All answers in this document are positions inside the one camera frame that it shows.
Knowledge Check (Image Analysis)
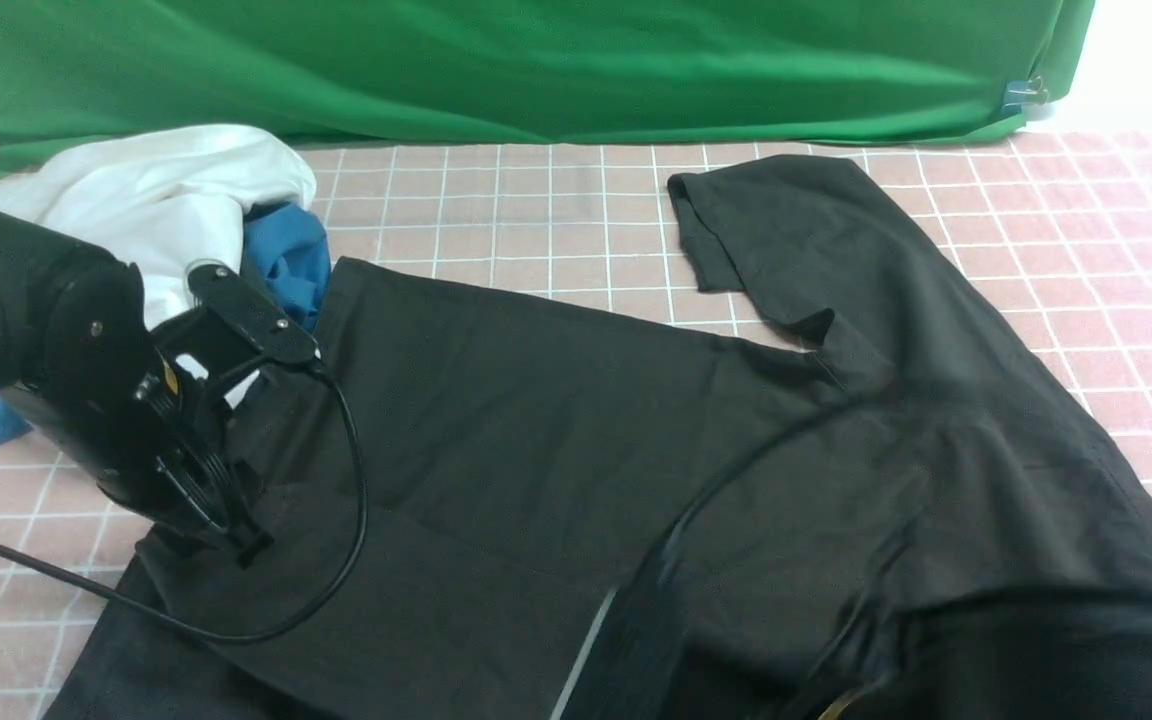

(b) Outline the white garment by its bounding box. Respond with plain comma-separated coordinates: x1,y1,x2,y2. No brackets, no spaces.
0,126,317,329

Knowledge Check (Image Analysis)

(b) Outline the blue binder clip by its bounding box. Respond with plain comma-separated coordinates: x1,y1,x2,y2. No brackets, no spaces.
998,76,1049,118

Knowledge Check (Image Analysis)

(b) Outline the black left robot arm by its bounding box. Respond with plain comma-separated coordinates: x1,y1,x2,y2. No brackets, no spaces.
0,213,271,564

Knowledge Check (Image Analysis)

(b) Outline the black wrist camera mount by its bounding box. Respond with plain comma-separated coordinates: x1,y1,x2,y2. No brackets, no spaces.
150,262,323,397

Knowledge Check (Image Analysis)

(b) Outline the blue garment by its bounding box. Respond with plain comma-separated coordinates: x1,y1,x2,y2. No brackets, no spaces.
0,202,333,447

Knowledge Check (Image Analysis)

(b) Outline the green backdrop cloth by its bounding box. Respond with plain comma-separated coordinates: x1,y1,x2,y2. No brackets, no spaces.
0,1,1094,174

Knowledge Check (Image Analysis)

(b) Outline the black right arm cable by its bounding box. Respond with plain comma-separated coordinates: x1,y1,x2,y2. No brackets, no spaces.
546,391,947,720

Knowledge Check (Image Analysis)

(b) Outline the pink grid table mat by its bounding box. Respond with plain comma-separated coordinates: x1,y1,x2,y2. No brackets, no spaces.
0,129,1152,719

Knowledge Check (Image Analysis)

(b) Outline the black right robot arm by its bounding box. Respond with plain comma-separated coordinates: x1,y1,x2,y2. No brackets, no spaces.
780,585,1152,719

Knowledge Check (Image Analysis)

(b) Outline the gray long-sleeve top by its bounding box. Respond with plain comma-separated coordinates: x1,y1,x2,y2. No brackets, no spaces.
47,156,1152,719

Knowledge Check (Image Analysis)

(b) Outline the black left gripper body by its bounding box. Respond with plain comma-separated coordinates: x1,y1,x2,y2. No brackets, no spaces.
5,263,273,564

